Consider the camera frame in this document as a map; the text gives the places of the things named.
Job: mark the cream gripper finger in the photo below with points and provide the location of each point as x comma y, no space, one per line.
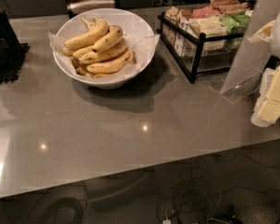
263,35
267,108

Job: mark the white ceramic bowl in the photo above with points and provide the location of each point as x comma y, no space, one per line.
130,23

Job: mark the black appliance on mat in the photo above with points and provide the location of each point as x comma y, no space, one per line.
10,47

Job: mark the cream snack packet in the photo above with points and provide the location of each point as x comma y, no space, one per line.
212,26

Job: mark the clear acrylic sign holder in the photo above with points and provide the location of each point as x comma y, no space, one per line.
250,59

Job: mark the black wire snack rack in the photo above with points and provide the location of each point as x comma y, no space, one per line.
198,53

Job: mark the silver metal cylinder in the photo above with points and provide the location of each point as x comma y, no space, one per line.
81,6

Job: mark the green snack packet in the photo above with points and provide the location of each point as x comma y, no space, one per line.
235,23

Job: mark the white paper bowl liner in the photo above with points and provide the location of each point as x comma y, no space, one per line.
144,49

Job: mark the middle long yellow banana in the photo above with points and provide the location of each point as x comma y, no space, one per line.
109,54

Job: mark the pink snack packet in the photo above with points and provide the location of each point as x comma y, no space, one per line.
205,12

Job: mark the left short yellow banana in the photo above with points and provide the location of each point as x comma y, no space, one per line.
81,51

